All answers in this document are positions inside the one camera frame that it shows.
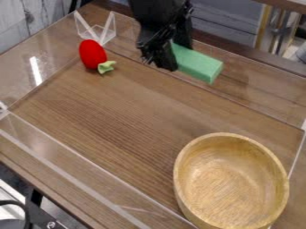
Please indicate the clear acrylic corner bracket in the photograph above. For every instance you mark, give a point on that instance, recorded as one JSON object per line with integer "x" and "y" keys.
{"x": 100, "y": 33}

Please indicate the gold metal chair frame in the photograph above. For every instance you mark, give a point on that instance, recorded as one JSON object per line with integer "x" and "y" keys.
{"x": 276, "y": 30}

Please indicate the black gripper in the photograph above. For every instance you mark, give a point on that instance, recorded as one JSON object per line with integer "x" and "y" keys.
{"x": 164, "y": 21}

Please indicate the green rectangular block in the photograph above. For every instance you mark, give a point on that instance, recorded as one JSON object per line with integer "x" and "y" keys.
{"x": 195, "y": 64}

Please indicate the clear acrylic front wall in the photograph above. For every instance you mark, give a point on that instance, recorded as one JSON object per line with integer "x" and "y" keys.
{"x": 89, "y": 192}

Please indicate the wooden brown bowl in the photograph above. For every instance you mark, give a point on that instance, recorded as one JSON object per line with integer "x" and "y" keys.
{"x": 230, "y": 183}

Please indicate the red plush strawberry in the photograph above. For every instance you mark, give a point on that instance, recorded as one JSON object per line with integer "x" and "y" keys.
{"x": 93, "y": 56}

